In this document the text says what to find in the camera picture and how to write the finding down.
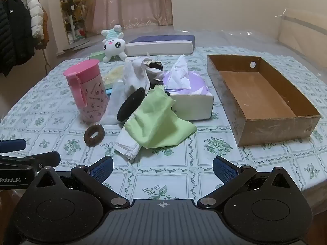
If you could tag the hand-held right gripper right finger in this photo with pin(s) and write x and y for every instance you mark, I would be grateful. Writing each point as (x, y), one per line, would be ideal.
(224, 170)

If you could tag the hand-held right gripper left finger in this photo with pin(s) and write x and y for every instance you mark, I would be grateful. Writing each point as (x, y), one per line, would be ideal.
(102, 170)

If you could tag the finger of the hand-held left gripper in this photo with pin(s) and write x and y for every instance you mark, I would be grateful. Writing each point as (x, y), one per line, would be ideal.
(48, 158)
(12, 145)

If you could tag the brown cardboard box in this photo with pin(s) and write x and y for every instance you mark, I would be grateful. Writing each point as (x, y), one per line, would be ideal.
(258, 94)

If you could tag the folded white cloth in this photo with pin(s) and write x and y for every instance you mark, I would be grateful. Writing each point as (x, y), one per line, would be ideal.
(127, 145)

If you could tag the brown fuzzy hair scrunchie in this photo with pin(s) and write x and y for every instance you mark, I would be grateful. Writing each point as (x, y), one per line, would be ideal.
(88, 136)

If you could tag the green floral tablecloth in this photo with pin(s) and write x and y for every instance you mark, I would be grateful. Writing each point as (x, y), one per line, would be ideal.
(178, 163)

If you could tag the sheer white cloth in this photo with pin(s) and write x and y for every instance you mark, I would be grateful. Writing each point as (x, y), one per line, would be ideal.
(112, 107)

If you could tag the light green cloth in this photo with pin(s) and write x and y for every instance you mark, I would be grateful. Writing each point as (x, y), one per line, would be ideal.
(155, 122)

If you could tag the pink lidded cup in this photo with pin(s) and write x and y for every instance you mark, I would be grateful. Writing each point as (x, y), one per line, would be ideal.
(88, 91)

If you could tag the purple tissue box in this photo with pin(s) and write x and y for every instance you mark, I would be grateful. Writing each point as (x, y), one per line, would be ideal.
(190, 99)

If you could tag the black puffer jacket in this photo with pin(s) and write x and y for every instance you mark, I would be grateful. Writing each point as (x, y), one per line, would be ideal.
(14, 35)

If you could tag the dark velvet scrunchie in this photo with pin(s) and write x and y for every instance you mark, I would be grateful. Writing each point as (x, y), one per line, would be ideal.
(154, 72)

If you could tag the small green box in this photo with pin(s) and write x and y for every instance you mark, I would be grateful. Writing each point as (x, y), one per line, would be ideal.
(96, 56)

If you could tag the brown jacket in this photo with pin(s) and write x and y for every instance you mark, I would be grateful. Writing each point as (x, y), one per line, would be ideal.
(44, 28)

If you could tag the white plush bunny toy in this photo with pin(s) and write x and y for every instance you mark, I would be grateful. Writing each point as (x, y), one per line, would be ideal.
(113, 44)

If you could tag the white puffer jacket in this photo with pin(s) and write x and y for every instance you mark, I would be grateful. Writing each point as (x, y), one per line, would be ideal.
(34, 12)

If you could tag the blue and white flat box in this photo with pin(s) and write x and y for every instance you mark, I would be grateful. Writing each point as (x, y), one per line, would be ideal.
(158, 47)

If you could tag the wooden bookshelf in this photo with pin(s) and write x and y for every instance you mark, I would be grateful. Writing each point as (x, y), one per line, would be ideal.
(67, 5)

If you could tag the plastic wrapped headboard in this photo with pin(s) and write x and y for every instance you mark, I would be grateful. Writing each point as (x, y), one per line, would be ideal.
(304, 30)

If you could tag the pink curtain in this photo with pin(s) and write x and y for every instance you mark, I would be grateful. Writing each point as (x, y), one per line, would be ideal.
(132, 2)

